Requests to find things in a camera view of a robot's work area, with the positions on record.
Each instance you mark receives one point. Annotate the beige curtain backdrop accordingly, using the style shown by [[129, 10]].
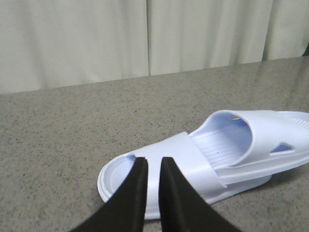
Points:
[[55, 43]]

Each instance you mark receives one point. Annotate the light blue slipper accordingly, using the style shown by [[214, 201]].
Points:
[[247, 144], [189, 159]]

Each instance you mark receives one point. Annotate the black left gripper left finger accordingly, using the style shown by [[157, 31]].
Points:
[[124, 211]]

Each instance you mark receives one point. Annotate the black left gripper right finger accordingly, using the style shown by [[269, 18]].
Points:
[[181, 208]]

